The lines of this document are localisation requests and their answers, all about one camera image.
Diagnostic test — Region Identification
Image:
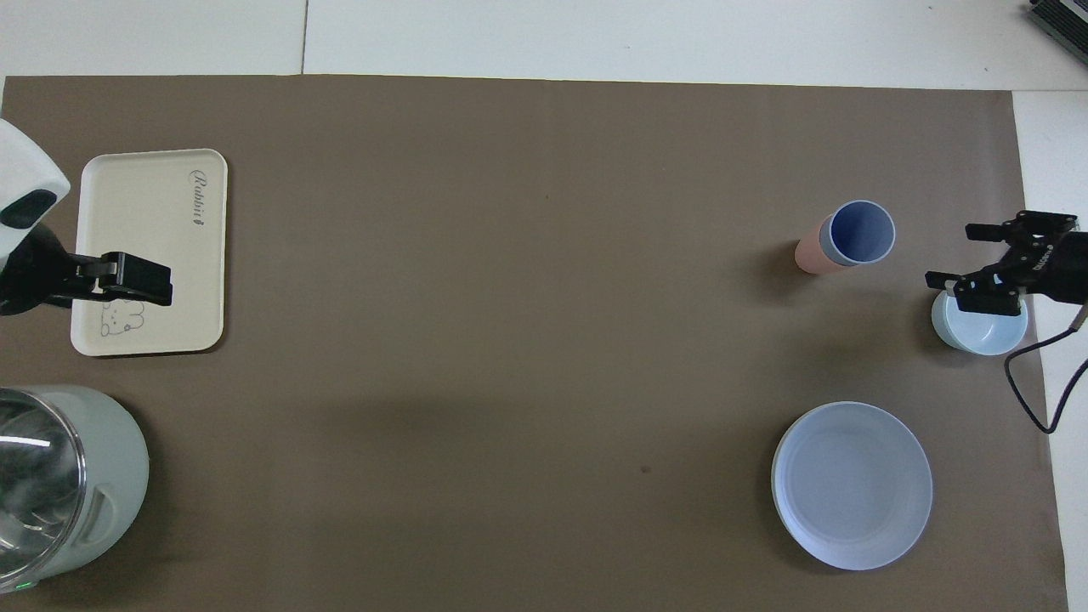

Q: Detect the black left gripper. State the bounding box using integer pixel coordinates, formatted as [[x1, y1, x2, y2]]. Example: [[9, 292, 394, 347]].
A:
[[0, 223, 173, 316]]

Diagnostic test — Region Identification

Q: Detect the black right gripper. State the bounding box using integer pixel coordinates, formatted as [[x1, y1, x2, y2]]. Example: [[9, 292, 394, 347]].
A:
[[926, 210, 1088, 317]]

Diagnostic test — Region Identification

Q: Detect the blue plastic cup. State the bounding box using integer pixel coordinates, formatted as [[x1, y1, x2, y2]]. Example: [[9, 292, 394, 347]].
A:
[[819, 201, 897, 267]]

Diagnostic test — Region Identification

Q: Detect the pink plastic cup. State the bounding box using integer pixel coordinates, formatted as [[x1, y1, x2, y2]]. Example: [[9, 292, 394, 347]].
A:
[[795, 215, 851, 275]]

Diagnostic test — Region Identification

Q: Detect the cream rabbit print tray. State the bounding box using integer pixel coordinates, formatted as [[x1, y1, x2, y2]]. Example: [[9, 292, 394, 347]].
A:
[[70, 149, 229, 357]]

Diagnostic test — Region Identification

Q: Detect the light blue bowl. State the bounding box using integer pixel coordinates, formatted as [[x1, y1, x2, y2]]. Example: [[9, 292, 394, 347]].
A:
[[931, 289, 1029, 357]]

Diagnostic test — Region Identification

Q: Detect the pale green cooking pot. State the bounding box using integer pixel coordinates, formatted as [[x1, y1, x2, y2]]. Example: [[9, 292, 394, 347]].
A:
[[0, 385, 151, 594]]

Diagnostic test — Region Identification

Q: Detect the glass pot lid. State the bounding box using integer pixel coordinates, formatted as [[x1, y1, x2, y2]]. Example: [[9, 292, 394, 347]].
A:
[[0, 389, 88, 581]]

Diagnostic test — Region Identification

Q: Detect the grey finned device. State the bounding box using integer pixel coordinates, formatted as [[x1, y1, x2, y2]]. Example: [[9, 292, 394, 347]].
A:
[[1027, 0, 1088, 40]]

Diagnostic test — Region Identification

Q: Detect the blue plastic plate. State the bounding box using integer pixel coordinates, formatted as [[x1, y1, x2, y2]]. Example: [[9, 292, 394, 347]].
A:
[[771, 401, 934, 572]]

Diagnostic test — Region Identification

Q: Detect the brown table mat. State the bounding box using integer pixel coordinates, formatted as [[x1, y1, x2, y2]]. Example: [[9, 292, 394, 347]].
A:
[[0, 75, 1070, 612]]

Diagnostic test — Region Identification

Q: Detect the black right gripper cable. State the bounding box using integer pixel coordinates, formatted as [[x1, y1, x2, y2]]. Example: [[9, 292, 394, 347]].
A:
[[1004, 304, 1088, 435]]

